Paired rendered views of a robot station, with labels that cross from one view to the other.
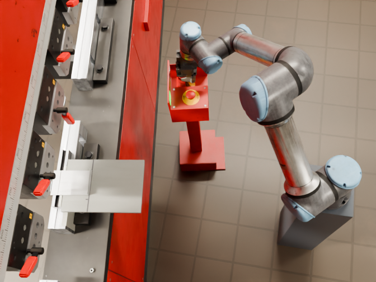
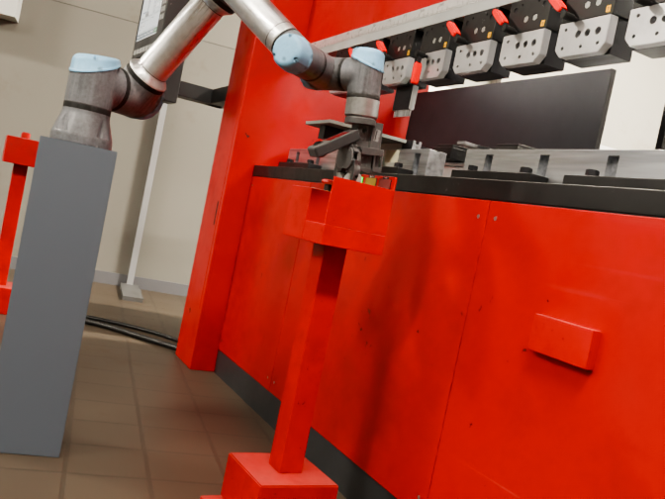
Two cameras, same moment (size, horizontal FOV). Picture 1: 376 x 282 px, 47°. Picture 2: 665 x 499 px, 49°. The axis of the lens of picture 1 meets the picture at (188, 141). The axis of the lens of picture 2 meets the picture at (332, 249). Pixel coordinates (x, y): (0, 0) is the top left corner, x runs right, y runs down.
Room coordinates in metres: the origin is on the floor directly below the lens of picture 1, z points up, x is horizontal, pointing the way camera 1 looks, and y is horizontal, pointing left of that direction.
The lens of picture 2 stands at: (2.25, -1.09, 0.72)
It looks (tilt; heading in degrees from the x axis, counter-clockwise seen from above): 2 degrees down; 142
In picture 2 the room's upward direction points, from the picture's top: 12 degrees clockwise
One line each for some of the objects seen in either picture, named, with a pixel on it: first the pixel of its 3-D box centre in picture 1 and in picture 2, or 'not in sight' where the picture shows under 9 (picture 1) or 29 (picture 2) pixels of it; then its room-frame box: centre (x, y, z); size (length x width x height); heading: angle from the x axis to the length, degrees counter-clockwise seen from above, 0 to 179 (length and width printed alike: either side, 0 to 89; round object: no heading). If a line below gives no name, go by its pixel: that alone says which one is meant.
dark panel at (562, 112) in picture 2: not in sight; (485, 142); (0.37, 0.99, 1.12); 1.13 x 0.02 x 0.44; 169
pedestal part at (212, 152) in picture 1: (202, 150); (268, 493); (0.90, -0.07, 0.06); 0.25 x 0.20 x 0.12; 81
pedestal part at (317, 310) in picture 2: (193, 126); (307, 356); (0.90, -0.04, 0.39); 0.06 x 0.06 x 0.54; 81
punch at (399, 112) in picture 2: not in sight; (404, 101); (0.50, 0.45, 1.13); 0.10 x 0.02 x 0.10; 169
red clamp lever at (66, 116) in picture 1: (64, 116); (419, 67); (0.64, 0.35, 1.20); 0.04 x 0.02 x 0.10; 79
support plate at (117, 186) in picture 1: (103, 185); (355, 132); (0.47, 0.30, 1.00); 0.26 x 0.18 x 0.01; 79
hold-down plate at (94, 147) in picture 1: (87, 183); (379, 172); (0.53, 0.38, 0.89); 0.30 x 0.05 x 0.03; 169
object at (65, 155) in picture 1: (61, 178); (399, 146); (0.53, 0.44, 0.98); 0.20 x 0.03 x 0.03; 169
